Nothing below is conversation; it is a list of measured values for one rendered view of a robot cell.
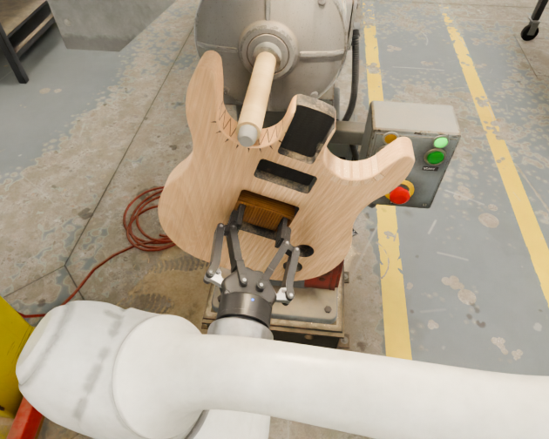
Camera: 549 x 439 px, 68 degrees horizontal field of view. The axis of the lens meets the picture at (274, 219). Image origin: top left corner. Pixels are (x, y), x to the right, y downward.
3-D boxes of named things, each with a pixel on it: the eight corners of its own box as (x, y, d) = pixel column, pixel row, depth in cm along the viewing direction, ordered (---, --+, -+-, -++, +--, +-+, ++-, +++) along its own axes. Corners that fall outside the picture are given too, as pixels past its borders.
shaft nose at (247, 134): (251, 142, 53) (235, 133, 52) (260, 131, 51) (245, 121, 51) (248, 152, 52) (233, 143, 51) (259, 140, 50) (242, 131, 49)
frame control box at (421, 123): (331, 151, 109) (343, 61, 89) (411, 158, 107) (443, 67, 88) (328, 221, 93) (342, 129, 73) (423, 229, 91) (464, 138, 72)
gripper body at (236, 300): (206, 332, 57) (219, 276, 63) (262, 346, 59) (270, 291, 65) (218, 308, 52) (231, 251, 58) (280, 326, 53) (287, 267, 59)
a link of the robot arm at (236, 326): (257, 388, 56) (262, 347, 60) (280, 367, 49) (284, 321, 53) (193, 373, 54) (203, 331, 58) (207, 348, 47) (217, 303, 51)
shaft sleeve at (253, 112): (268, 74, 65) (252, 63, 64) (280, 59, 63) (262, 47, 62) (252, 145, 53) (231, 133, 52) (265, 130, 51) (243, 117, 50)
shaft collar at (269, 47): (271, 73, 67) (247, 57, 65) (287, 52, 64) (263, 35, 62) (270, 80, 66) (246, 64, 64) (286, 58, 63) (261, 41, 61)
